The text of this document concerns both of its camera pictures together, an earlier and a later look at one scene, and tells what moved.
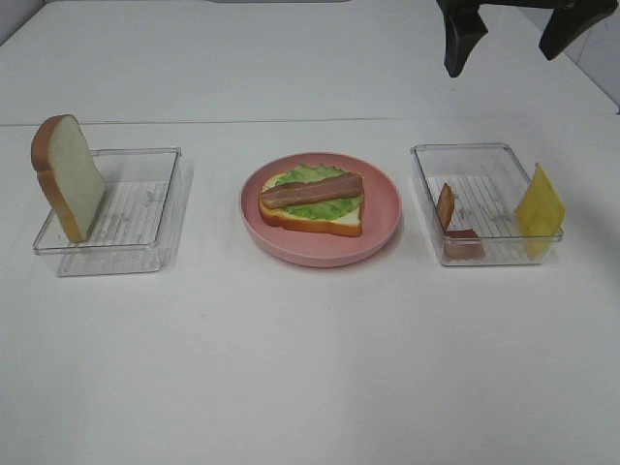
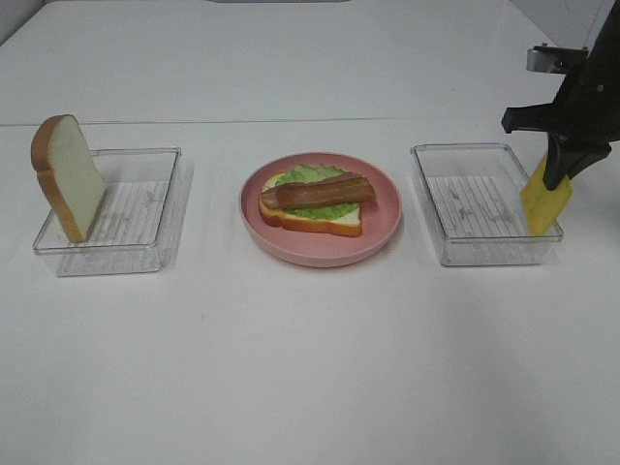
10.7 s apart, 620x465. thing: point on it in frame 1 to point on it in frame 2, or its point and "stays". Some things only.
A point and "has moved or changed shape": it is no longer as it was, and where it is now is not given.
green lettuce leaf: [329, 208] stays
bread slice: [70, 173] stays
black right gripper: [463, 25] to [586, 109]
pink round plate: [381, 208] stays
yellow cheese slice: [540, 215] has moved or changed shape
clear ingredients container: [472, 193] stays
